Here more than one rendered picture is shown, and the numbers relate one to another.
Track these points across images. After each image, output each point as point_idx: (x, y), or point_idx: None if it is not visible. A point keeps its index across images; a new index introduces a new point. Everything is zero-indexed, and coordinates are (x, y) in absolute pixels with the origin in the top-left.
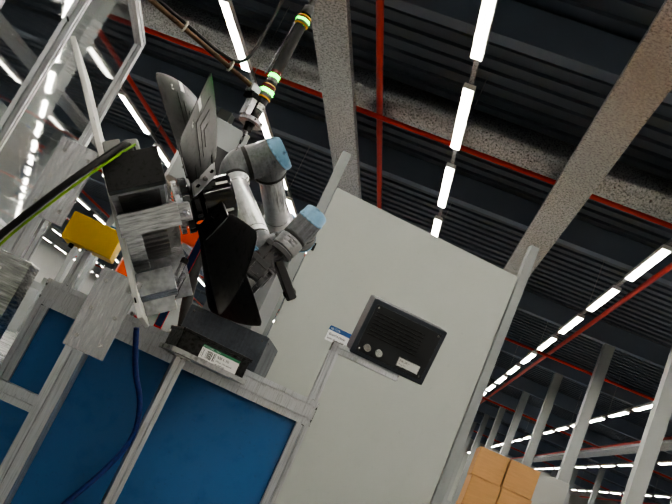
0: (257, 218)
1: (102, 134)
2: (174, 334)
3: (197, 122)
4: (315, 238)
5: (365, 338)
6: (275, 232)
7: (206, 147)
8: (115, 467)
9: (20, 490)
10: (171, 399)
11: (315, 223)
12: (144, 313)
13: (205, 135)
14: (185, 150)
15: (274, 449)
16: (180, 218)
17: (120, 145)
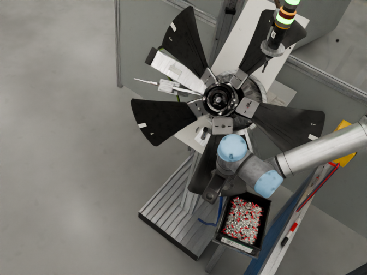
0: (290, 150)
1: (280, 56)
2: (252, 197)
3: (175, 37)
4: (244, 177)
5: None
6: (264, 161)
7: (192, 56)
8: (258, 260)
9: (266, 239)
10: None
11: (218, 148)
12: (203, 149)
13: (186, 47)
14: (175, 54)
15: None
16: (158, 87)
17: (159, 46)
